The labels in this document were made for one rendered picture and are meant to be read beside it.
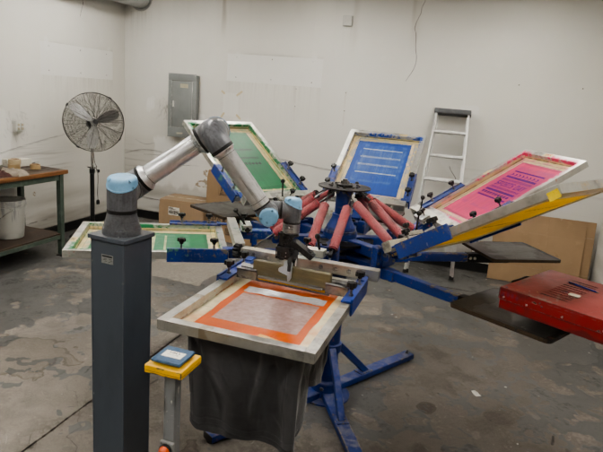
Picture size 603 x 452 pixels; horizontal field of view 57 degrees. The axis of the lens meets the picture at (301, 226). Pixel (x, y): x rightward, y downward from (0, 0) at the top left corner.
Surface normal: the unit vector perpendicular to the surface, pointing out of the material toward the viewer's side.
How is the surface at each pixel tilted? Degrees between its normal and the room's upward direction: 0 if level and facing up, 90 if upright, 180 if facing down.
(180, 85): 90
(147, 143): 90
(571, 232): 82
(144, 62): 90
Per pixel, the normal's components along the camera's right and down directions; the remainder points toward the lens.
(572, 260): -0.29, -0.01
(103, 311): -0.40, 0.18
